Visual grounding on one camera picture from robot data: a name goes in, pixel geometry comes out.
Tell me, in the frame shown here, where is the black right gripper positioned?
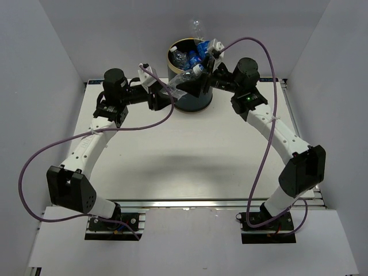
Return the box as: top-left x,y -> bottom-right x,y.
175,53 -> 240,98

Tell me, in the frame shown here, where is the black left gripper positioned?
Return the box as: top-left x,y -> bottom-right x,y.
120,79 -> 178,112

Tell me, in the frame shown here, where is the clear bottle blue label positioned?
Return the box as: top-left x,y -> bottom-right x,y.
170,46 -> 190,71

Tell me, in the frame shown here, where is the clear unlabelled plastic bottle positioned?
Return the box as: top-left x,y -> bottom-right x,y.
190,20 -> 205,41

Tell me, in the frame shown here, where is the pepsi label clear bottle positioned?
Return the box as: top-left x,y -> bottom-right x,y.
188,51 -> 202,68

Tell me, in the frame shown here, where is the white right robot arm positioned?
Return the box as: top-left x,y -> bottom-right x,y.
174,57 -> 326,229

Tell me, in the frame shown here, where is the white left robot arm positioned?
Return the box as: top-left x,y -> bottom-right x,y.
47,64 -> 174,229

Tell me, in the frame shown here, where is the dark blue gold-rimmed bin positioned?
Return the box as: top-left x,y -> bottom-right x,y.
167,38 -> 213,113

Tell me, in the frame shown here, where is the blue corner sticker right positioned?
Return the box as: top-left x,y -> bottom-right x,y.
259,78 -> 279,82

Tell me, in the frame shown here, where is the blue corner sticker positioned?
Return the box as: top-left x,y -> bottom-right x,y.
87,79 -> 104,85
259,78 -> 279,82

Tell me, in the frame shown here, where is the blue corner sticker left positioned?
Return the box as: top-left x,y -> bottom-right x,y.
87,79 -> 104,85

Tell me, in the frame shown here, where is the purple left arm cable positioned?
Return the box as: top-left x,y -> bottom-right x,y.
18,64 -> 176,241

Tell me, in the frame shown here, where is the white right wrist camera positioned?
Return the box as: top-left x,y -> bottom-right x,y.
207,39 -> 225,70

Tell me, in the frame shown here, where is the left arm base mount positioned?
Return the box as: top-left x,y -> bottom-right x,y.
85,208 -> 146,242

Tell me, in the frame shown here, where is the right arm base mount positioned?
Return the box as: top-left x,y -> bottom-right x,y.
236,212 -> 296,244

